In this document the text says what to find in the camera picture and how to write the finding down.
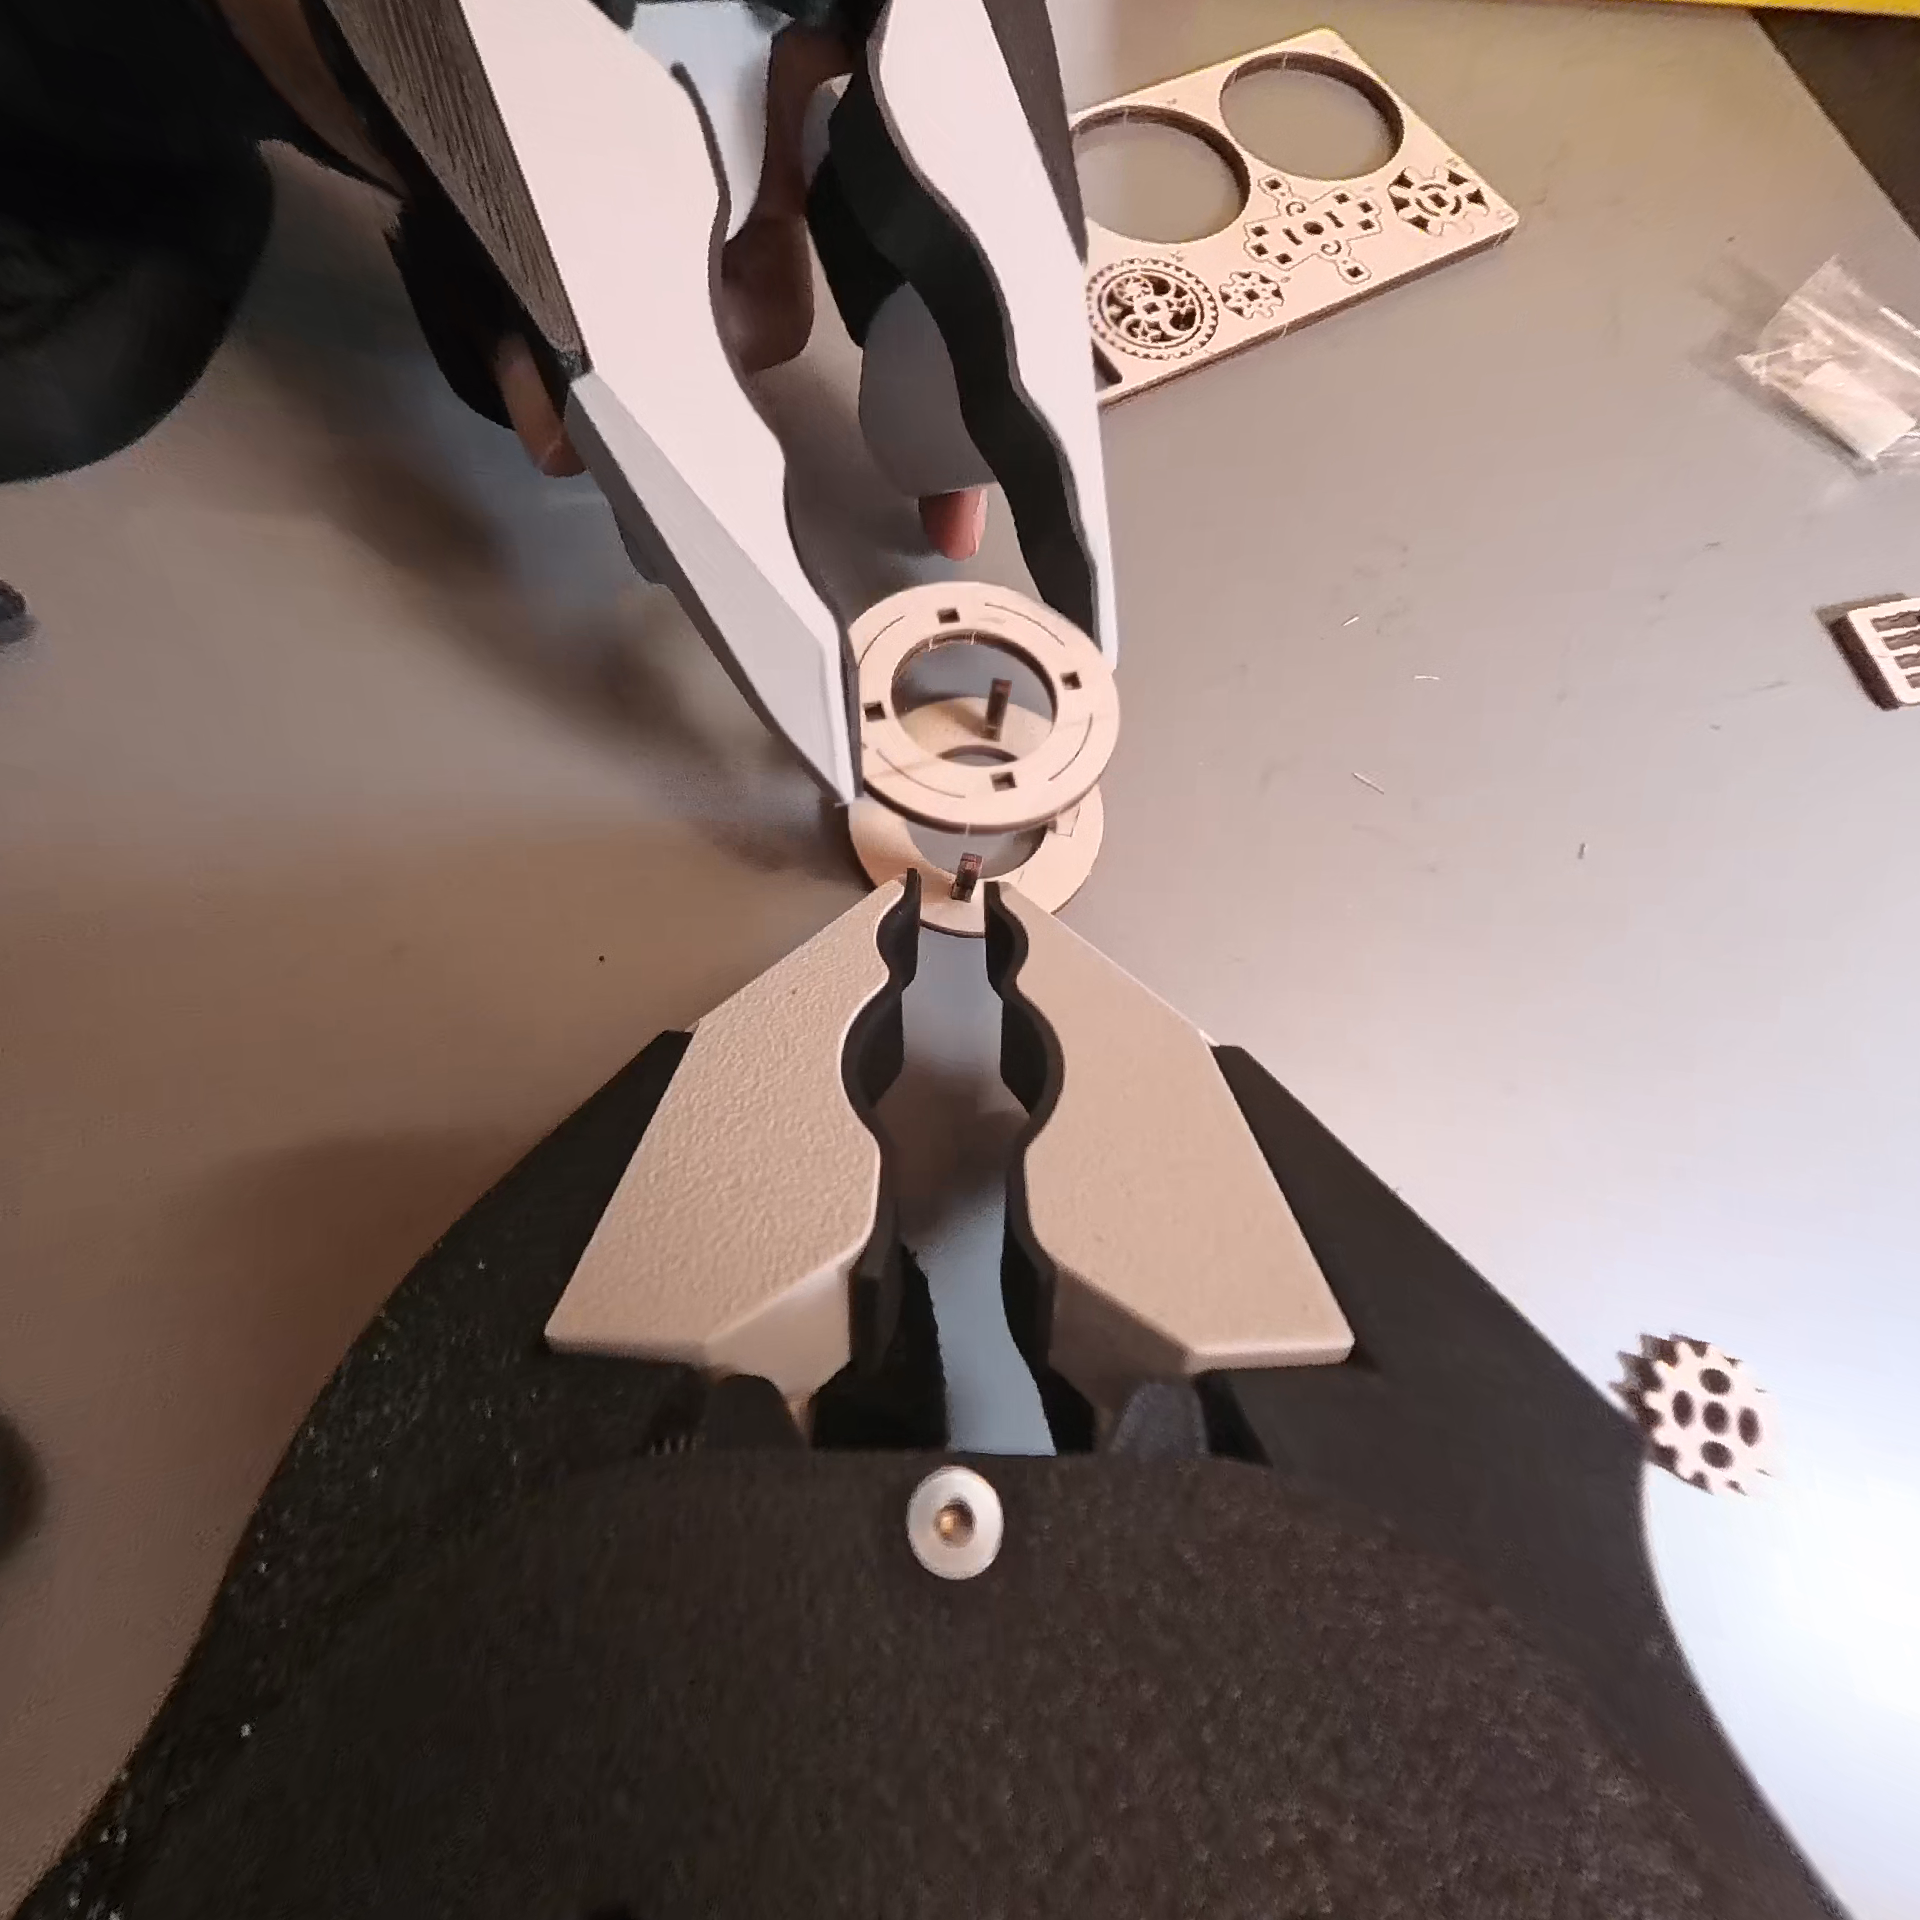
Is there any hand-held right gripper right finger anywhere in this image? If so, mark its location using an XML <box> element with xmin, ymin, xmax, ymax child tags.
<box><xmin>983</xmin><ymin>883</ymin><xmax>1364</xmax><ymax>1449</ymax></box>

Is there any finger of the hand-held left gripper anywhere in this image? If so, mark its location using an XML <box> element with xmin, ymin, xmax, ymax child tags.
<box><xmin>451</xmin><ymin>0</ymin><xmax>880</xmax><ymax>804</ymax></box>
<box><xmin>816</xmin><ymin>0</ymin><xmax>1127</xmax><ymax>669</ymax></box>

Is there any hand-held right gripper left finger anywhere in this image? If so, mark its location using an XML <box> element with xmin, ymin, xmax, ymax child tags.
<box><xmin>544</xmin><ymin>872</ymin><xmax>923</xmax><ymax>1449</ymax></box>

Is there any wooden ring with pegs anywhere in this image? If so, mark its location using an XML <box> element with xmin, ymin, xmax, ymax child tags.
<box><xmin>849</xmin><ymin>786</ymin><xmax>1109</xmax><ymax>936</ymax></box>

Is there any engraved wooden ring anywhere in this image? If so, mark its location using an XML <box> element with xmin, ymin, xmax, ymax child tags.
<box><xmin>849</xmin><ymin>585</ymin><xmax>1124</xmax><ymax>835</ymax></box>

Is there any grey desk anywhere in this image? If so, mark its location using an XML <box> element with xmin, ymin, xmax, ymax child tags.
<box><xmin>0</xmin><ymin>0</ymin><xmax>1920</xmax><ymax>1920</ymax></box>

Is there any person's left hand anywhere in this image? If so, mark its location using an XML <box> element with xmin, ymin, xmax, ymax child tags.
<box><xmin>393</xmin><ymin>33</ymin><xmax>994</xmax><ymax>567</ymax></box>

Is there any laser-cut wooden parts sheet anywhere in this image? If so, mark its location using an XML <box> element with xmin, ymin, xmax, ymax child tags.
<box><xmin>1068</xmin><ymin>28</ymin><xmax>1520</xmax><ymax>409</ymax></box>

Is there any small wooden gear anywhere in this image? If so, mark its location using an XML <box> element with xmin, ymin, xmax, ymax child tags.
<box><xmin>1611</xmin><ymin>1332</ymin><xmax>1778</xmax><ymax>1503</ymax></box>

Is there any clear plastic bag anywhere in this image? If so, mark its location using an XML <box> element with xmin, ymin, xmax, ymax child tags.
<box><xmin>1727</xmin><ymin>256</ymin><xmax>1920</xmax><ymax>472</ymax></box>

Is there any small slotted wooden piece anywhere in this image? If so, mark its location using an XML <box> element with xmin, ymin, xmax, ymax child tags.
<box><xmin>1831</xmin><ymin>593</ymin><xmax>1920</xmax><ymax>712</ymax></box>

